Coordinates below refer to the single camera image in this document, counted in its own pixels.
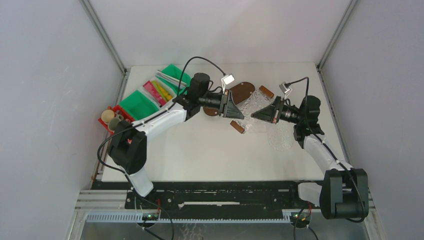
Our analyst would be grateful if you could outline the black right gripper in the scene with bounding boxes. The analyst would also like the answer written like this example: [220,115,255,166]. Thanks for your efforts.
[251,96,304,125]

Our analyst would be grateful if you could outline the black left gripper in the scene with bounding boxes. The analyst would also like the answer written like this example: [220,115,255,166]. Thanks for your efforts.
[198,89,244,121]

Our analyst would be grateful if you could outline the clear acrylic organizer rack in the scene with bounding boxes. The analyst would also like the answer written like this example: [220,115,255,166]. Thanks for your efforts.
[230,85,275,134]

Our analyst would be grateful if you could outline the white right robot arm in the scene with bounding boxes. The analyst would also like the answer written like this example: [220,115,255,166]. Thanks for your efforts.
[251,95,369,223]

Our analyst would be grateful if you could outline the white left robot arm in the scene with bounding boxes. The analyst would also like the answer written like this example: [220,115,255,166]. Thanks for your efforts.
[107,72,244,209]

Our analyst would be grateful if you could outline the brown oval wooden tray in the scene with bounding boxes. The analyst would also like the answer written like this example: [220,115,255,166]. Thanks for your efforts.
[203,82,255,117]

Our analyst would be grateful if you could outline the yellow toothpaste tube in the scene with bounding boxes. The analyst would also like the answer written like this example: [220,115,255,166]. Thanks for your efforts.
[155,82,173,101]

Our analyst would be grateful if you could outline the green toothbrush bin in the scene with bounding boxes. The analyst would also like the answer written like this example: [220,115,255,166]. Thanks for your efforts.
[155,64,192,94]

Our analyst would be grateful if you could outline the white toothpaste bin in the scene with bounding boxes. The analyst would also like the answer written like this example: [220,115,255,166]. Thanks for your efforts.
[137,77,177,107]

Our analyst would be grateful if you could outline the pink toothpaste tube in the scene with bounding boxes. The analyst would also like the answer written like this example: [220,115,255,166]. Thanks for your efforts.
[143,80,167,107]

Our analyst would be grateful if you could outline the clear oval acrylic plate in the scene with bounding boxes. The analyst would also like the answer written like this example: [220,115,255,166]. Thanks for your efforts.
[266,122,294,152]

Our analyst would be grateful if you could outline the clear rectangular acrylic plate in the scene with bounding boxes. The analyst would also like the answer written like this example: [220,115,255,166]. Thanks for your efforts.
[246,121,267,134]

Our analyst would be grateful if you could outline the green bin with rack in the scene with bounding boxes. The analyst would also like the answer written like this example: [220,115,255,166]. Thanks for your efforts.
[118,90,160,121]

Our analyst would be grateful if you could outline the grey cup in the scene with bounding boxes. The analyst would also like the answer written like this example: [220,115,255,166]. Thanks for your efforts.
[107,114,124,132]

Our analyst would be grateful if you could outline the red cup bin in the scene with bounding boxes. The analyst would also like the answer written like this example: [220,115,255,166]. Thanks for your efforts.
[97,105,135,135]

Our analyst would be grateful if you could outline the brown ceramic cup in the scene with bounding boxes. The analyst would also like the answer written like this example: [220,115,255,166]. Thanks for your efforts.
[100,109,116,124]

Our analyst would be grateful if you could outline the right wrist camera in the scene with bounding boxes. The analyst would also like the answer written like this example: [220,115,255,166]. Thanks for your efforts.
[279,82,293,95]

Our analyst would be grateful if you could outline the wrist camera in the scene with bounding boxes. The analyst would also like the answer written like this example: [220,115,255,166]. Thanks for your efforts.
[279,82,293,95]
[221,74,235,85]

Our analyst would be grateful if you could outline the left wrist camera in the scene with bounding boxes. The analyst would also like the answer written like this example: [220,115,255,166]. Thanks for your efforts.
[221,74,235,85]

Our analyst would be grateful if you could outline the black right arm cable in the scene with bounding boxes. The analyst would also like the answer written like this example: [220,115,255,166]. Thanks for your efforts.
[284,76,367,223]

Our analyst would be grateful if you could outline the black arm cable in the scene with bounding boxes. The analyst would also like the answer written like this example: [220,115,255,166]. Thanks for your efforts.
[284,76,367,223]
[96,55,229,176]

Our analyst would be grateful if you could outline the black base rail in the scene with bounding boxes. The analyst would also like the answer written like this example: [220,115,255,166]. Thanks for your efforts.
[91,180,310,220]

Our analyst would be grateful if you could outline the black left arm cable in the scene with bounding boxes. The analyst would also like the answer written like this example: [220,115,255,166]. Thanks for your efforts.
[96,55,229,176]

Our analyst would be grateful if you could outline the aluminium frame post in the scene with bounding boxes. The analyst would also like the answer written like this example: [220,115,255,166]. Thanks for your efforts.
[80,0,128,75]

